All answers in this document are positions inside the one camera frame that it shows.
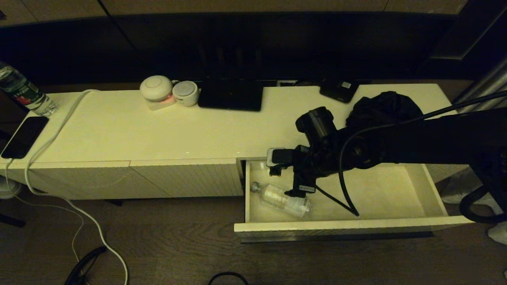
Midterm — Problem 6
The thick white cable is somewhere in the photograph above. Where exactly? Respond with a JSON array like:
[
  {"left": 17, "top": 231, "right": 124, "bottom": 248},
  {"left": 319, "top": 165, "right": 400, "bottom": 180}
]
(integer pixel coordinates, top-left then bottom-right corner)
[{"left": 25, "top": 89, "right": 130, "bottom": 285}]

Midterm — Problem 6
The black flat box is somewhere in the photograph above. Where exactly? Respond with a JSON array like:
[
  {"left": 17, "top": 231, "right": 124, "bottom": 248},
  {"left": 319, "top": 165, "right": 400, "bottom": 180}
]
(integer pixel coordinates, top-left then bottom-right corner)
[{"left": 198, "top": 77, "right": 265, "bottom": 112}]

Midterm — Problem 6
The large white round device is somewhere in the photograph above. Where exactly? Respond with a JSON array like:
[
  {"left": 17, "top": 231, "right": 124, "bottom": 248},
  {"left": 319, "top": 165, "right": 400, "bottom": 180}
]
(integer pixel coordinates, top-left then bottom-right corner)
[{"left": 139, "top": 75, "right": 177, "bottom": 111}]

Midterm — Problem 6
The water bottle green red label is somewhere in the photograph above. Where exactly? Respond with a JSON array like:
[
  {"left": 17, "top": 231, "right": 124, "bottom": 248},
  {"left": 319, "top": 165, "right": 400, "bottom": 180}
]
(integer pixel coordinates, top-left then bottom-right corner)
[{"left": 0, "top": 61, "right": 59, "bottom": 118}]

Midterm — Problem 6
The dark long cabinet handle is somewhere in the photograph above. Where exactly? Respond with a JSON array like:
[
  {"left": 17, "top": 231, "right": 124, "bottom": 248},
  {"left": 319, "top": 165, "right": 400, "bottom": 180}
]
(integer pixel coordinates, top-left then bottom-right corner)
[{"left": 241, "top": 232, "right": 434, "bottom": 243}]

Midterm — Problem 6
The black floor foot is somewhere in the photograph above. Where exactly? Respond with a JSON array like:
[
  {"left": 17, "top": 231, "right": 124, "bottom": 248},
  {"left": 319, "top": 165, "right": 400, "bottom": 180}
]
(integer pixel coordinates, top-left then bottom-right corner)
[{"left": 0, "top": 214, "right": 27, "bottom": 228}]

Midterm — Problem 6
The small white round device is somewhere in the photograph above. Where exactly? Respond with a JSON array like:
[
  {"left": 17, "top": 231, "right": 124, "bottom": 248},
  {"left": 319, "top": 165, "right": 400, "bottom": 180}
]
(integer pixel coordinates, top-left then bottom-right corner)
[{"left": 173, "top": 81, "right": 200, "bottom": 107}]

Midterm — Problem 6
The thin white cable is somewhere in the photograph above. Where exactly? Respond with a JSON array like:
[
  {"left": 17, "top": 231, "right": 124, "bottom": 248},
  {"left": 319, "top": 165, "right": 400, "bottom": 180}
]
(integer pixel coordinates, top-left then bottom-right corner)
[{"left": 4, "top": 158, "right": 86, "bottom": 264}]

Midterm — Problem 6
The black smartphone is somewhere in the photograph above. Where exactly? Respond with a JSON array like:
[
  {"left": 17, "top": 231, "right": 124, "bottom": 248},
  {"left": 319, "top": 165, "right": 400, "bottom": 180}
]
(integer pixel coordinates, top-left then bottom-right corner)
[{"left": 1, "top": 116, "right": 50, "bottom": 160}]

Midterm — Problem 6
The clear plastic water bottle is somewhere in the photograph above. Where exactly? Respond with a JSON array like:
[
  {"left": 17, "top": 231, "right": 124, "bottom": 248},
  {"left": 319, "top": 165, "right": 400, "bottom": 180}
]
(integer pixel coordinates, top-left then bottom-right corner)
[{"left": 251, "top": 181, "right": 312, "bottom": 219}]

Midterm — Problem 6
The grey curtain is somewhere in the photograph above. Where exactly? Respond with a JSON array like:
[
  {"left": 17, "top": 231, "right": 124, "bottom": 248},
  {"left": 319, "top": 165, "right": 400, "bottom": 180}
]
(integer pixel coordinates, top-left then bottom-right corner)
[{"left": 440, "top": 59, "right": 507, "bottom": 198}]

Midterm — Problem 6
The black cable with plug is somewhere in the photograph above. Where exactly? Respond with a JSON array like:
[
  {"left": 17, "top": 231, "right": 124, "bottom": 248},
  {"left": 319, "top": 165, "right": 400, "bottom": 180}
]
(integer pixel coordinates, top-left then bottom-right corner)
[{"left": 209, "top": 272, "right": 249, "bottom": 285}]

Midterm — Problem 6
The small black labelled device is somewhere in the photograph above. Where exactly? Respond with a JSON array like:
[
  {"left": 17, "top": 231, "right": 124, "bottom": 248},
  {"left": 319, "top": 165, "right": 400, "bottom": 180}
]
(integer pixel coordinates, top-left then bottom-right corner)
[{"left": 319, "top": 80, "right": 359, "bottom": 103}]

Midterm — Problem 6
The black cloth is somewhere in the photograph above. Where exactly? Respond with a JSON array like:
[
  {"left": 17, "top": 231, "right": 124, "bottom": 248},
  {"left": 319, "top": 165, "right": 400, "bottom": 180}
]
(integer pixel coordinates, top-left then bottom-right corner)
[{"left": 346, "top": 91, "right": 424, "bottom": 129}]

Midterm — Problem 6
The large black television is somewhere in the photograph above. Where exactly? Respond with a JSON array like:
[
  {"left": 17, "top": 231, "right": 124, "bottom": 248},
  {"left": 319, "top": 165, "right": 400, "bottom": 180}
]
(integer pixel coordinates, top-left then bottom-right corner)
[{"left": 113, "top": 12, "right": 460, "bottom": 84}]

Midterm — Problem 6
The white sheer curtain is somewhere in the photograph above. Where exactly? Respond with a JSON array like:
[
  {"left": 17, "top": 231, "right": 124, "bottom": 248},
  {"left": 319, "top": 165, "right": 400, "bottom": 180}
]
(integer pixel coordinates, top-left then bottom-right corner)
[{"left": 488, "top": 222, "right": 507, "bottom": 246}]

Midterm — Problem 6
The white slatted drawer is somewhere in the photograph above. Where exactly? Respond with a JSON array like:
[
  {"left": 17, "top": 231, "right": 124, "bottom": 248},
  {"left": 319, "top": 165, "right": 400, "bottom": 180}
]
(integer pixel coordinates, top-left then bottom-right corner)
[{"left": 234, "top": 158, "right": 475, "bottom": 243}]

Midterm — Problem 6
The white round floor object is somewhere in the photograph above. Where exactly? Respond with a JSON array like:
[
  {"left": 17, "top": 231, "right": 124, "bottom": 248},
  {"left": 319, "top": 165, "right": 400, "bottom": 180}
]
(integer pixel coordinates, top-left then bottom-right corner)
[{"left": 0, "top": 176, "right": 20, "bottom": 200}]

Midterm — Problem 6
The long white tv cabinet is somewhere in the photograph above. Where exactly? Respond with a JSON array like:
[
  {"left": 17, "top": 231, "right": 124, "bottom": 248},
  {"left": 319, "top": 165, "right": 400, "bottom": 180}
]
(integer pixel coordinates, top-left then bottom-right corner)
[{"left": 0, "top": 83, "right": 470, "bottom": 200}]

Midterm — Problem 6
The black coiled cable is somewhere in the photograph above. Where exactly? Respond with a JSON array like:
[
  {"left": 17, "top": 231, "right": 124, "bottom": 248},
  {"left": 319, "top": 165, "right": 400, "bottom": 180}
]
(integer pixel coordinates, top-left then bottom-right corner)
[{"left": 65, "top": 246, "right": 108, "bottom": 285}]

